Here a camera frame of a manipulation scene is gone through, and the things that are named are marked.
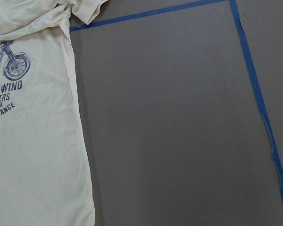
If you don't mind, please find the beige long-sleeve printed shirt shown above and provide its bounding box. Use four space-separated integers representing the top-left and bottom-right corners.
0 0 103 226

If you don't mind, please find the brown paper table cover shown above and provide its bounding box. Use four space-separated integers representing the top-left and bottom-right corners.
70 0 283 226

